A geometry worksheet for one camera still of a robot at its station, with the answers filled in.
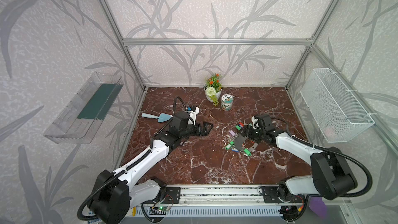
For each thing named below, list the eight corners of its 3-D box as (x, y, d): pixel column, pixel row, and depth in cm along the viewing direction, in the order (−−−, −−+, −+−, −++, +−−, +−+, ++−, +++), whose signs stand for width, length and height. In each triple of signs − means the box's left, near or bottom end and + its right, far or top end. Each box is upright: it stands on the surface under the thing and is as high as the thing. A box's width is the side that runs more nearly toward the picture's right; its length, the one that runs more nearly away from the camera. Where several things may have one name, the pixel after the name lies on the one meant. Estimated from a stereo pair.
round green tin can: (221, 111, 109) (222, 103, 102) (220, 102, 114) (221, 94, 107) (232, 111, 109) (233, 103, 102) (231, 102, 114) (232, 94, 107)
